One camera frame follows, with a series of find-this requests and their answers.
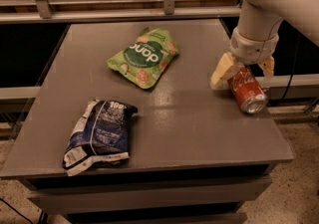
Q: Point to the red coke can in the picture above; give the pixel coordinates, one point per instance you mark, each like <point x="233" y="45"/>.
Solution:
<point x="249" y="95"/>

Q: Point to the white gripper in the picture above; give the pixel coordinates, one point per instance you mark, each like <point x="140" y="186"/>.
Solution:
<point x="253" y="49"/>

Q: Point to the blue chip bag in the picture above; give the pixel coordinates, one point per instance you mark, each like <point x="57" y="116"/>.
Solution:
<point x="100" y="135"/>

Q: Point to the green snack pouch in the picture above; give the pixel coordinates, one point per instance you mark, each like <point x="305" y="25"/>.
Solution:
<point x="146" y="58"/>

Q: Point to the grey drawer cabinet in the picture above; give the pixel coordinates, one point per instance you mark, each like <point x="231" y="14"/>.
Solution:
<point x="151" y="196"/>

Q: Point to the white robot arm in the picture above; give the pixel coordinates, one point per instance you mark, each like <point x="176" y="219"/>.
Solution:
<point x="254" y="39"/>

